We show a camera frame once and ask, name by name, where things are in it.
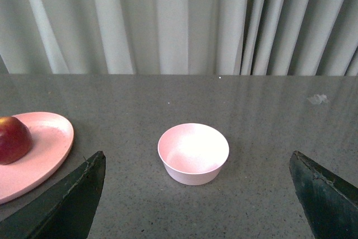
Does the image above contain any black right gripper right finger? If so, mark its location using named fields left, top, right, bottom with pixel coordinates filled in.
left=289, top=151, right=357, bottom=238

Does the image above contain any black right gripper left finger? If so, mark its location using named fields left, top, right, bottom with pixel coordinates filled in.
left=1, top=151, right=106, bottom=238

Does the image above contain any red apple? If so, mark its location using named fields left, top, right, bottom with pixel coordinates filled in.
left=1, top=116, right=33, bottom=165

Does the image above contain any pale pink bowl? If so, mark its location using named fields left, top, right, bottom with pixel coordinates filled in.
left=157, top=123, right=229, bottom=186

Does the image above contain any pink plate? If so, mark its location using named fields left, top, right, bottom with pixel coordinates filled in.
left=1, top=112, right=74, bottom=204

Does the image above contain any small clear tape scrap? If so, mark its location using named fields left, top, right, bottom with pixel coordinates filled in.
left=307, top=94, right=329, bottom=105

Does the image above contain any white curtain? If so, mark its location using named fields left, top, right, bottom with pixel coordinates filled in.
left=1, top=0, right=357, bottom=76

